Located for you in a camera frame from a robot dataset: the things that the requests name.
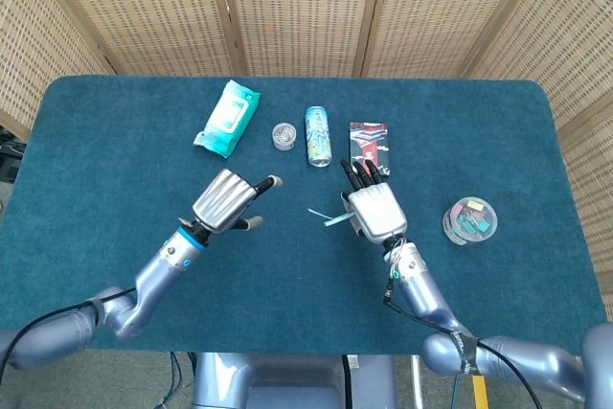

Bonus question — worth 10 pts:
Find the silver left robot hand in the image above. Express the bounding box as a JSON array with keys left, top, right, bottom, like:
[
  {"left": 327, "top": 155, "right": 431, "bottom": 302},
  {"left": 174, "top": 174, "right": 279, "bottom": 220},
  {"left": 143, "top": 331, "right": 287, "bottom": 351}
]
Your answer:
[{"left": 192, "top": 168, "right": 284, "bottom": 237}]

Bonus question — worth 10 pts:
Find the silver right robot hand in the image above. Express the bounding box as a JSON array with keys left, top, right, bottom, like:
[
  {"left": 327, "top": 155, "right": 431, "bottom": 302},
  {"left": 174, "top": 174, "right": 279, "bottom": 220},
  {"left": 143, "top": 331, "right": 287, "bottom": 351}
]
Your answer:
[{"left": 339, "top": 157, "right": 409, "bottom": 242}]

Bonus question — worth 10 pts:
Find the light blue plastic strip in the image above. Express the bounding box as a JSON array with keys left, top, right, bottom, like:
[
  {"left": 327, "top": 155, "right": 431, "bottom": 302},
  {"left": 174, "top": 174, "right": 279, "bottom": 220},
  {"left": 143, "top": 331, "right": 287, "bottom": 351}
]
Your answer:
[{"left": 322, "top": 213, "right": 354, "bottom": 230}]

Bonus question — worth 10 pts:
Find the red black snack packet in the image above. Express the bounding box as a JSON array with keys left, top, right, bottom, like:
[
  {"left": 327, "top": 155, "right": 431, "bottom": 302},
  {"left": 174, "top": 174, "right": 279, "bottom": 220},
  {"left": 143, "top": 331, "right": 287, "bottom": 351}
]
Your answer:
[{"left": 348, "top": 121, "right": 395, "bottom": 175}]

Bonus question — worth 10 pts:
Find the green wet wipes pack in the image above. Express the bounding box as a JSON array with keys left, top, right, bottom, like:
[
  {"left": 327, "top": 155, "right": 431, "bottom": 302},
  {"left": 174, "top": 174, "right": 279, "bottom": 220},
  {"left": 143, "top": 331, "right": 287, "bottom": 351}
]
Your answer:
[{"left": 193, "top": 80, "right": 262, "bottom": 160}]

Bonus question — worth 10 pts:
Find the small clear pin jar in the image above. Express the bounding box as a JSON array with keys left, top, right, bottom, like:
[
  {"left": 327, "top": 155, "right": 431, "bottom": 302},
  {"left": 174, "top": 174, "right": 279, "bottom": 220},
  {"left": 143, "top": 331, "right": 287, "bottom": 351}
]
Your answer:
[{"left": 271, "top": 122, "right": 297, "bottom": 151}]

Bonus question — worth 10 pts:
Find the clear jar of binder clips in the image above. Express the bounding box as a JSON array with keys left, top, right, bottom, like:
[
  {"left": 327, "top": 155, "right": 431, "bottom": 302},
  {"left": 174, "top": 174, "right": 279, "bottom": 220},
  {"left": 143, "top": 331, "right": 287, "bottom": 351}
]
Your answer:
[{"left": 441, "top": 195, "right": 498, "bottom": 247}]

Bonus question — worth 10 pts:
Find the printed drink can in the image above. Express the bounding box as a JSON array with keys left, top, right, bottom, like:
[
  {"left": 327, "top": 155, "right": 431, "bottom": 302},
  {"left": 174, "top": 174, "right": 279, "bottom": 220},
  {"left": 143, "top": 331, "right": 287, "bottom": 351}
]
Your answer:
[{"left": 304, "top": 105, "right": 334, "bottom": 170}]

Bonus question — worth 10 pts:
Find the blue plush table cloth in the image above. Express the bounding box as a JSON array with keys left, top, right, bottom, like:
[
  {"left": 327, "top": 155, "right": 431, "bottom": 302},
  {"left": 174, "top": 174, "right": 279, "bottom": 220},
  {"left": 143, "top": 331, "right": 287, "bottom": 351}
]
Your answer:
[{"left": 0, "top": 74, "right": 607, "bottom": 353}]

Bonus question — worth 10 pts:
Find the grey-blue robot torso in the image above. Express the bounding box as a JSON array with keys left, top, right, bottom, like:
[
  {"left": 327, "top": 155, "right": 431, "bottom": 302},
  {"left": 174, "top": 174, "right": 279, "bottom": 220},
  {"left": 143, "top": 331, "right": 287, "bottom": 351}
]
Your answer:
[{"left": 190, "top": 351, "right": 399, "bottom": 409}]

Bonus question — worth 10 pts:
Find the woven rattan folding screen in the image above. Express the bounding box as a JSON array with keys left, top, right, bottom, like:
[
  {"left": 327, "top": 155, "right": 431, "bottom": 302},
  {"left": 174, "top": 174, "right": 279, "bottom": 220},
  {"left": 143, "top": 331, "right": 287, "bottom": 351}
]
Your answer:
[{"left": 0, "top": 0, "right": 613, "bottom": 314}]

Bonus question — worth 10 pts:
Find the dark equipment beside table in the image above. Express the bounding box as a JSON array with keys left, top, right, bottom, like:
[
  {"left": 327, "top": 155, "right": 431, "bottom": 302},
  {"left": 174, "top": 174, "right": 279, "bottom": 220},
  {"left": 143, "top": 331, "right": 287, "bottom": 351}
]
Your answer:
[{"left": 0, "top": 125, "right": 26, "bottom": 186}]

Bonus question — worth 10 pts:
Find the black printed cable strap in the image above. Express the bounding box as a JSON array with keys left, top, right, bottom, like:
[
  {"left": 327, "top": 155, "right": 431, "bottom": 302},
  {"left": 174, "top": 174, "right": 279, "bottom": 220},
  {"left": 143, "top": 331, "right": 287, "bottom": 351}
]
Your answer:
[{"left": 448, "top": 326, "right": 481, "bottom": 375}]

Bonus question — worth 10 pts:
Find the grey cable strap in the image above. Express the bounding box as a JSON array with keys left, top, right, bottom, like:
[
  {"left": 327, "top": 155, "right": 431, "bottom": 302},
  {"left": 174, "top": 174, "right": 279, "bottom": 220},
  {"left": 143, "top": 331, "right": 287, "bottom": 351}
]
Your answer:
[{"left": 87, "top": 298, "right": 107, "bottom": 329}]

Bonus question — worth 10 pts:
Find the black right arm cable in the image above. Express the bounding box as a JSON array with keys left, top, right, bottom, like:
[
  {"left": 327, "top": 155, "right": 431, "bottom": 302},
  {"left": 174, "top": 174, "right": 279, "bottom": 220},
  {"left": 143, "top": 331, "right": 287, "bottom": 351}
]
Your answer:
[{"left": 382, "top": 279, "right": 545, "bottom": 409}]

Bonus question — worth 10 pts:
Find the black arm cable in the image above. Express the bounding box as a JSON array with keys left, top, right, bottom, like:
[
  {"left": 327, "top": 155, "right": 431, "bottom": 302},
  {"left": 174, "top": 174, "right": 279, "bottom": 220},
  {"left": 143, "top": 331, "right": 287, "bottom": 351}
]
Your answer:
[
  {"left": 0, "top": 286, "right": 139, "bottom": 368},
  {"left": 382, "top": 279, "right": 545, "bottom": 409}
]

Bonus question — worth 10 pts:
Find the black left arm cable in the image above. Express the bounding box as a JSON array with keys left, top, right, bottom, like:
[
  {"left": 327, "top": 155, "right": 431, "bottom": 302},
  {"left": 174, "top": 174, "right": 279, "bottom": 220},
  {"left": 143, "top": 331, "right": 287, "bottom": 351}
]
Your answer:
[{"left": 0, "top": 286, "right": 139, "bottom": 368}]

